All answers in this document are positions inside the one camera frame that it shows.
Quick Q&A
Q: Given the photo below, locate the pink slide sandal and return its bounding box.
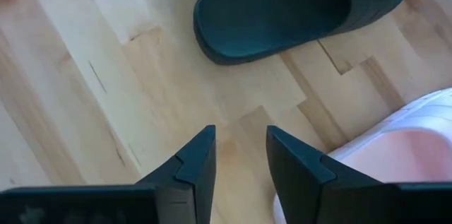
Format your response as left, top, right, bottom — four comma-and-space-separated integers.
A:
272, 88, 452, 224

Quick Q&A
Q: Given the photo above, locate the black slide sandal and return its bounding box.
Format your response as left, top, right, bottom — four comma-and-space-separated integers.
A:
193, 0, 418, 66

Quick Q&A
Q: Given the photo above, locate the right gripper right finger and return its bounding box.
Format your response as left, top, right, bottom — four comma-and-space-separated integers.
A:
266, 124, 400, 224

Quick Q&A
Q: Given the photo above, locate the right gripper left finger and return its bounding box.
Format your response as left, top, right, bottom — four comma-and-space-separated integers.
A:
136, 124, 218, 224

